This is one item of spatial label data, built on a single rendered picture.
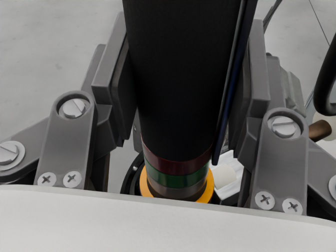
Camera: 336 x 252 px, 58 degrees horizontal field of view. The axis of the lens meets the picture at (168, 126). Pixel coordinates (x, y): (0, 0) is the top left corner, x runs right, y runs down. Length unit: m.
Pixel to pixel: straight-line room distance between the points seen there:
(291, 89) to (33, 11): 2.81
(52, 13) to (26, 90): 0.96
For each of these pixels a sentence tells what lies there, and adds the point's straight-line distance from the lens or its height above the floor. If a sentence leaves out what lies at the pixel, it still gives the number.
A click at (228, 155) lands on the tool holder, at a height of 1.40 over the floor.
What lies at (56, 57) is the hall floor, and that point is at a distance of 2.61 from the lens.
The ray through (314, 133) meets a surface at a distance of 0.25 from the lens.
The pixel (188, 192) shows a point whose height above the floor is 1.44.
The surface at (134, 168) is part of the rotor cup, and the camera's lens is 0.44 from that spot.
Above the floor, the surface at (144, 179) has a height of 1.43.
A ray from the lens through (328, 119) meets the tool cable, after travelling 0.26.
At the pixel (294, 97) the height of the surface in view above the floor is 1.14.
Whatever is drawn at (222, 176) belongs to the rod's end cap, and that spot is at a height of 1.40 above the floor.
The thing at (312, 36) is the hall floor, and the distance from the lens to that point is 2.88.
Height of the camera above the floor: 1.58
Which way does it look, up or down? 53 degrees down
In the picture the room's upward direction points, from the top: 1 degrees counter-clockwise
